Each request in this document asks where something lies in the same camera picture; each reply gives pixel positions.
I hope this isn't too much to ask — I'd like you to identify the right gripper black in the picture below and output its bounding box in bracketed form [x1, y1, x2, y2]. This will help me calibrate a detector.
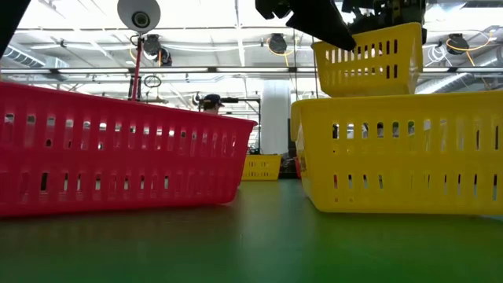
[255, 0, 428, 52]

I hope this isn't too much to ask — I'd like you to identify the yellow slotted plastic basket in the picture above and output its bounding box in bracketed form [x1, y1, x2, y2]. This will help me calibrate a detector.
[290, 90, 503, 216]
[311, 21, 424, 98]
[240, 154, 283, 182]

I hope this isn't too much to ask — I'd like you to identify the white pillar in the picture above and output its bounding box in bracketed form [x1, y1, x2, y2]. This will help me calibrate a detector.
[260, 80, 292, 156]

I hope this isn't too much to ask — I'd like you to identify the black monitor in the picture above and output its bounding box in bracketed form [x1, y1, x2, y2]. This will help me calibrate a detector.
[287, 119, 297, 149]

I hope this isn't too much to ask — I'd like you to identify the long ceiling light bar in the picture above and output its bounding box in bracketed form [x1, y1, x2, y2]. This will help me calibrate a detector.
[0, 66, 503, 76]

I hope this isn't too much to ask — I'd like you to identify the person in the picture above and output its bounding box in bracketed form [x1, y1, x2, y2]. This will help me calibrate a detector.
[201, 93, 226, 116]

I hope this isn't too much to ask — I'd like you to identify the red desk lamp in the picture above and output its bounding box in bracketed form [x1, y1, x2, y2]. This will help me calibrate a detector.
[116, 0, 162, 102]

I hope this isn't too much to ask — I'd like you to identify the green table mat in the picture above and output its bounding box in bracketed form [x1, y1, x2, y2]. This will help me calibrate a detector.
[0, 178, 503, 283]

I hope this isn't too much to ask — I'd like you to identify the black hanging cable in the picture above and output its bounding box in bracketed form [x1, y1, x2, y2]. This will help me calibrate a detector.
[311, 50, 320, 99]
[291, 25, 299, 102]

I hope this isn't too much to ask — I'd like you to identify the black ceiling cable reel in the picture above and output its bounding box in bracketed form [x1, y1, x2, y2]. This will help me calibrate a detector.
[268, 33, 288, 56]
[158, 47, 173, 68]
[141, 34, 163, 58]
[446, 33, 468, 56]

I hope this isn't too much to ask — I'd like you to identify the black metal frame rig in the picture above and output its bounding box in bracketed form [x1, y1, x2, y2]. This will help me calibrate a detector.
[197, 97, 263, 155]

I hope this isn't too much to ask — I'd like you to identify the white cable coil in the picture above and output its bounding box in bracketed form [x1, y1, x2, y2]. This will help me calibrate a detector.
[426, 45, 449, 68]

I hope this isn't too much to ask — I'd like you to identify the silver ventilation duct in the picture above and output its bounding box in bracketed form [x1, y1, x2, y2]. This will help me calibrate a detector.
[416, 46, 503, 95]
[0, 41, 70, 82]

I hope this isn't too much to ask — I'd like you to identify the black cable loop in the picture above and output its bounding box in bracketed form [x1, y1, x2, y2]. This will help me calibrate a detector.
[143, 74, 163, 90]

